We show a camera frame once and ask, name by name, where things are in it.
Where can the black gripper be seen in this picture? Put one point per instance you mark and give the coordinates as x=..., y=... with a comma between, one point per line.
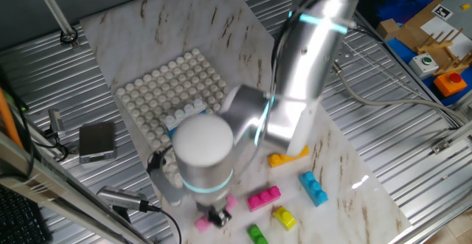
x=214, y=211

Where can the pink four-stud block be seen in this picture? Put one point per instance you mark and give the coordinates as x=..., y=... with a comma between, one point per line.
x=202, y=223

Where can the blue four-stud block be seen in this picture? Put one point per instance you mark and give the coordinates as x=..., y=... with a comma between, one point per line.
x=170, y=130

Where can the white four-stud block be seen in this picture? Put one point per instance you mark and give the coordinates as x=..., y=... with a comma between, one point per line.
x=184, y=111

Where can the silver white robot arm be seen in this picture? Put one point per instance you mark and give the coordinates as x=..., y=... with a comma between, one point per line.
x=203, y=155

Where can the green two-stud block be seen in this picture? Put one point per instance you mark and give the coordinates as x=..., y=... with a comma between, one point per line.
x=257, y=236

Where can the magenta three-stud block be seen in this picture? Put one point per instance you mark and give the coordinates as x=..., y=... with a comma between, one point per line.
x=263, y=199

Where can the yellow two-stud block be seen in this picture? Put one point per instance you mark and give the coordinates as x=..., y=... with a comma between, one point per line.
x=284, y=218

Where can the orange four-stud block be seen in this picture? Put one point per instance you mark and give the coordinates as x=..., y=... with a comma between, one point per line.
x=280, y=159

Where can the light blue three-stud block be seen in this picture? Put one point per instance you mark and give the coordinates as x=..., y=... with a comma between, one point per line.
x=313, y=190

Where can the white studded baseplate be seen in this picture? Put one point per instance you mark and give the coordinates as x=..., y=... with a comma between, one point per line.
x=155, y=89

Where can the silver digital scale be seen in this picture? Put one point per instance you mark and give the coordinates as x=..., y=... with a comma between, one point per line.
x=96, y=141

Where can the black keyboard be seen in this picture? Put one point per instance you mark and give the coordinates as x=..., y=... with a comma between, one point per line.
x=18, y=218

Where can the marble pattern board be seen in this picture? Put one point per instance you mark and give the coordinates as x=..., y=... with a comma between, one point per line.
x=147, y=26

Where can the orange pole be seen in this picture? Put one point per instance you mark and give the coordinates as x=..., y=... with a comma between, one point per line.
x=8, y=120

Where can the small cardboard box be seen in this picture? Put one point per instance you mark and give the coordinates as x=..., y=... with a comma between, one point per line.
x=387, y=29

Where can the white box green button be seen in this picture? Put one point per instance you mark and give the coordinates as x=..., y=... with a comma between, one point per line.
x=423, y=66

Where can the brown cardboard sheet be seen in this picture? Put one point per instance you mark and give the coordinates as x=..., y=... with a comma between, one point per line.
x=411, y=37

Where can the orange box red button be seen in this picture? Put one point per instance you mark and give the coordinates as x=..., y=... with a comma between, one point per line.
x=450, y=85

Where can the aluminium tripod pole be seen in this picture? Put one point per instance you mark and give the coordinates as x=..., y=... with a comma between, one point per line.
x=53, y=10

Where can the wooden peg rack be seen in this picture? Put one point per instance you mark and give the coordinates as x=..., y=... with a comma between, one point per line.
x=435, y=46

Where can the white paper sheet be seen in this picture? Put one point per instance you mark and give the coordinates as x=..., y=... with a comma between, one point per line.
x=431, y=26

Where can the black white marker tag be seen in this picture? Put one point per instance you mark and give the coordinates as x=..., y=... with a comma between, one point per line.
x=441, y=12

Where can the grey studded board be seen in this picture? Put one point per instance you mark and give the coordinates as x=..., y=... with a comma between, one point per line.
x=462, y=21

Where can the tiny yellow brick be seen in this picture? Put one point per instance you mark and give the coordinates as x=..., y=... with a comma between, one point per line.
x=465, y=6

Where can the silver camera on stand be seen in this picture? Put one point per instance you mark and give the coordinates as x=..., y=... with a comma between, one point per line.
x=121, y=198

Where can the aluminium frame beam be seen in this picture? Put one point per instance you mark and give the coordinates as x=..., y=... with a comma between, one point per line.
x=55, y=188

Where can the small silver camera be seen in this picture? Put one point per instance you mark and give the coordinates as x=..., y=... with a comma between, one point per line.
x=56, y=122

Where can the perforated robot base plate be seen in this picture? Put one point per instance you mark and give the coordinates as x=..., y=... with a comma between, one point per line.
x=344, y=56

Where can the small aluminium corner bracket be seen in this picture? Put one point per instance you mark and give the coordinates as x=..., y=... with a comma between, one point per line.
x=441, y=147

